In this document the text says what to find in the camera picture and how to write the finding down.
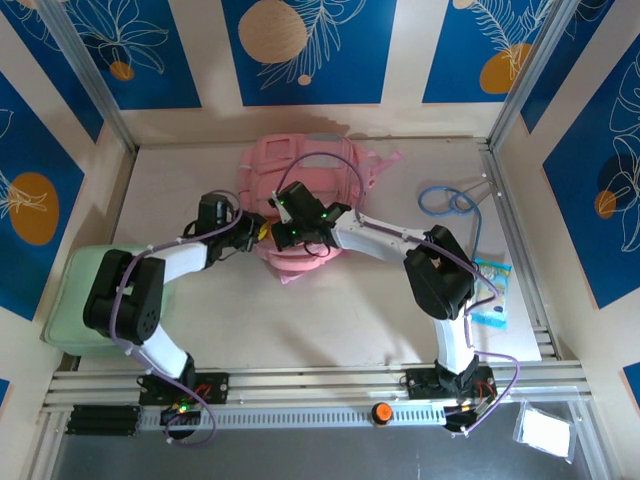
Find orange emergency stop button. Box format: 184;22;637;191
370;402;395;427

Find slotted grey cable duct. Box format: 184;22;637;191
139;405;446;430

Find black ribbed block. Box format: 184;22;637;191
65;404;142;437

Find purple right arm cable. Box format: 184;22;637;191
277;153;525;436

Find light blue snack packet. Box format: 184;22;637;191
469;257;512;330

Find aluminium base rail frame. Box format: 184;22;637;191
42;364;591;414

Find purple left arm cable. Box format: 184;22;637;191
112;188;246;449

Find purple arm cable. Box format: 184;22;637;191
277;153;525;436
112;188;246;449

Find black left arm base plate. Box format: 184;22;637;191
138;372;231;406

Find mint green pencil case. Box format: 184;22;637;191
43;243;174;357

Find blue cable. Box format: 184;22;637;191
417;184;489;261

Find clear plastic bag white sheet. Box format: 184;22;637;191
513;399;575;460

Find aluminium side rail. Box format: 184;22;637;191
477;142;559;361

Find pink school backpack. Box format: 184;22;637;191
237;132;404;286

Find aluminium corner post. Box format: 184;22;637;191
37;0;139;151
487;0;584;149

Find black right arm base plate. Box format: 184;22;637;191
405;367;497;401

